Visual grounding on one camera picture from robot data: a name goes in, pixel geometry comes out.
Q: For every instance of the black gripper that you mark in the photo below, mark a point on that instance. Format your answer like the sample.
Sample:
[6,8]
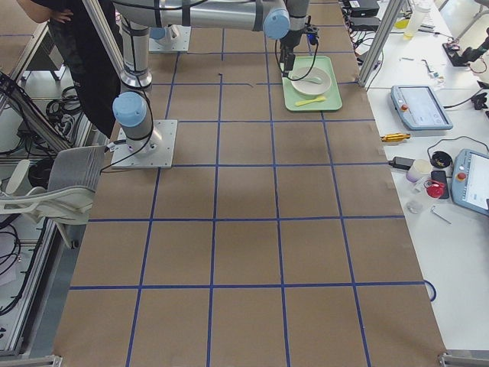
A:
[291,38]

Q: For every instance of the beige round plate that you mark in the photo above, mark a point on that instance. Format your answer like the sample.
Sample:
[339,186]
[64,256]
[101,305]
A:
[311,82]

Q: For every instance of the yellow plastic fork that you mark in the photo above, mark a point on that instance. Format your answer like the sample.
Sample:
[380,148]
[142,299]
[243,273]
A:
[305,102]

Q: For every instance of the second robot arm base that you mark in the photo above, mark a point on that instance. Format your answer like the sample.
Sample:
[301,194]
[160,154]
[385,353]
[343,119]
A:
[166,36]

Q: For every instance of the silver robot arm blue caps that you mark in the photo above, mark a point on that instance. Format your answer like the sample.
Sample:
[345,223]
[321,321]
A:
[285,21]

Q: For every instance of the mint green tray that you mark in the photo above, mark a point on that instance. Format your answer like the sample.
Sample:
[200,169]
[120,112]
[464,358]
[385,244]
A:
[333,99]

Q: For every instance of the gold cylinder tool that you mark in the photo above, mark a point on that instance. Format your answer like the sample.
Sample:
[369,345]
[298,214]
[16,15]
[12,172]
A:
[396,137]

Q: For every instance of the far teach pendant tablet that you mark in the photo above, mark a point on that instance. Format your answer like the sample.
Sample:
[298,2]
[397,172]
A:
[419,108]

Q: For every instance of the teach pendant tablet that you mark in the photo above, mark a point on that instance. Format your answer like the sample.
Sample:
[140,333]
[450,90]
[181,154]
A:
[419,108]
[470,181]

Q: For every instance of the person in black clothes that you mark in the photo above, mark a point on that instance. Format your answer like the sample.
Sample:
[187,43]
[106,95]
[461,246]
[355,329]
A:
[96,82]

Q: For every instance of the near teach pendant tablet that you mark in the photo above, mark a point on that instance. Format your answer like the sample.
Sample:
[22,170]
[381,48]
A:
[470,181]

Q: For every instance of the grey white chair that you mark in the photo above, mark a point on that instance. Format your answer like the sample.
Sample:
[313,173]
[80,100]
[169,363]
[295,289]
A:
[69,195]

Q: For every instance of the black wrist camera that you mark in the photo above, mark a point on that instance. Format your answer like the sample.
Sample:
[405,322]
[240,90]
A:
[311,32]

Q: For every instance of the aluminium frame post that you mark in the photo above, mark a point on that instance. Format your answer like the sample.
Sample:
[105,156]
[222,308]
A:
[380,38]

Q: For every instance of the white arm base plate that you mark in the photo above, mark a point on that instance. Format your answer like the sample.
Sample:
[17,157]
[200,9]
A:
[158,152]

